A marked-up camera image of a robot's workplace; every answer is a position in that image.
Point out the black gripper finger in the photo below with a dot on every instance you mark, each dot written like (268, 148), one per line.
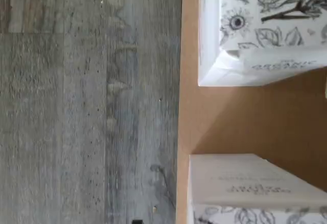
(136, 221)

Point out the white box pink strip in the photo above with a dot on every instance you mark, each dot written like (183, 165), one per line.
(255, 17)

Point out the white box green strip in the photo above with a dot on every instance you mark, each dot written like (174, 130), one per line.
(242, 183)

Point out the wooden shelf board with boxes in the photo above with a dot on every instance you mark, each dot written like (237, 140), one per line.
(230, 119)

